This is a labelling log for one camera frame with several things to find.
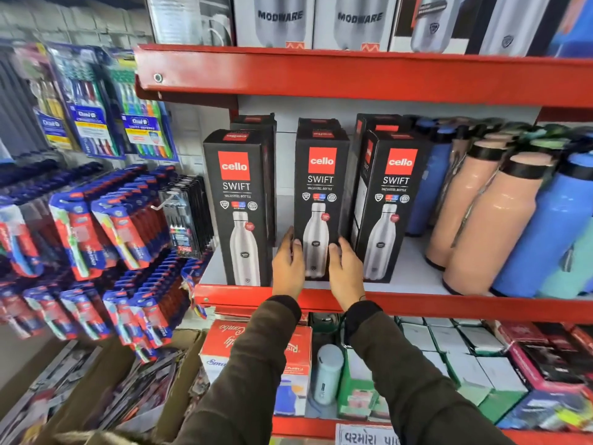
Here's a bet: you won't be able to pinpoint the person's right hand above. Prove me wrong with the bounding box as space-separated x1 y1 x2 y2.
327 236 367 312

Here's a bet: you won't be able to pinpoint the person's left hand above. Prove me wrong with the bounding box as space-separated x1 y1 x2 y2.
272 226 307 300

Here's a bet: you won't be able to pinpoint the black steel bottle carton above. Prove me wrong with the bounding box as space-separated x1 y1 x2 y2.
294 129 351 282

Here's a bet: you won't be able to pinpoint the person's right forearm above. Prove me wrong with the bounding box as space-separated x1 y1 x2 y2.
342 300 516 445

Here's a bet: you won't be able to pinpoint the person's left forearm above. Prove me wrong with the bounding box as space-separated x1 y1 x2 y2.
170 295 303 445

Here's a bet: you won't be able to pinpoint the row of black bottle boxes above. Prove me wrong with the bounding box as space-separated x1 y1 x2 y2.
203 113 432 288

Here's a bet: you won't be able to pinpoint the row of black toothbrush packs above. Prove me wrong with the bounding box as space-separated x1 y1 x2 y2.
159 174 215 260

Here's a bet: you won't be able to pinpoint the red metal shelf board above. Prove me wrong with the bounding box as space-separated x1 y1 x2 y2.
193 282 593 325
134 43 593 110
271 414 593 445

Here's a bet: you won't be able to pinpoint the red and white carton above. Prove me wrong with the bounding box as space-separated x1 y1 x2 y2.
199 319 314 417

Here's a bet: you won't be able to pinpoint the pale green small bottle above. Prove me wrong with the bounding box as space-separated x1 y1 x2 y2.
313 344 345 406

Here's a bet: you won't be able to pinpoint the blue bottle with black band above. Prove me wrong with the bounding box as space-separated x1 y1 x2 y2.
490 152 593 298
406 125 458 238

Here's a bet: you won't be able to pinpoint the peach bottle with black band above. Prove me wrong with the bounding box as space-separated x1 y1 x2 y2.
425 142 511 271
442 152 556 296

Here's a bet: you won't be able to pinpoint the green carton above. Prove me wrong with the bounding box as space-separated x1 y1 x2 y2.
337 346 393 421

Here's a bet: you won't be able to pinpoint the white metal display hook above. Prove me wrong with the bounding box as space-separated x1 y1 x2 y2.
150 193 180 212

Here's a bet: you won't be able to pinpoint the stack of white green boxes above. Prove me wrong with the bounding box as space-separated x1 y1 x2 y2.
397 316 530 424

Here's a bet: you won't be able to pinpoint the white shelf price label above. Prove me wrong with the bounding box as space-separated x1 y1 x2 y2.
334 423 402 445

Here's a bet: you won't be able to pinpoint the brown cardboard box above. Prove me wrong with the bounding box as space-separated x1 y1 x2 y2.
0 328 208 445

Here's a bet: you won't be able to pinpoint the rows of red blue toothbrush packs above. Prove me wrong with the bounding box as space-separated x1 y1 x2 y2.
0 163 215 363

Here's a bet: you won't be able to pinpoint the multicolour toothbrush multipack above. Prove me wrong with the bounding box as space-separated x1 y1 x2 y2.
13 43 78 151
101 47 180 163
45 43 127 161

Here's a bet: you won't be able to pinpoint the pink and black carton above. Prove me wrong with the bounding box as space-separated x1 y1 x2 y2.
484 321 593 400

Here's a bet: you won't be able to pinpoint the white box with steel bottle print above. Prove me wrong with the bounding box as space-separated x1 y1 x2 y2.
233 0 316 49
313 0 399 52

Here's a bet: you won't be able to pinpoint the teal bottle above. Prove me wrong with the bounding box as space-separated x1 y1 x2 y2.
538 229 593 300

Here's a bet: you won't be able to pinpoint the black white bottle box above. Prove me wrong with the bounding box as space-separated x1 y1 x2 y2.
388 0 486 55

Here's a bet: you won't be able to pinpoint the grey mug box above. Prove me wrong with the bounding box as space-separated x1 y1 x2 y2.
145 0 235 47

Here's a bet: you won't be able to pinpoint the colourful printed carton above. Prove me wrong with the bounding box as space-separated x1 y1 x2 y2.
497 389 593 432

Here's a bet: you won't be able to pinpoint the pile of flat packets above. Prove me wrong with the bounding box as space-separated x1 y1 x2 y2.
0 340 186 445

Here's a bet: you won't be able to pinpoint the black bottle box with grey flask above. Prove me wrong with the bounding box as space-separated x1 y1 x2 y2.
465 0 576 58

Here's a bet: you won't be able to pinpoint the blue box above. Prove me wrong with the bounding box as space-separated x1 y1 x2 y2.
547 0 593 59

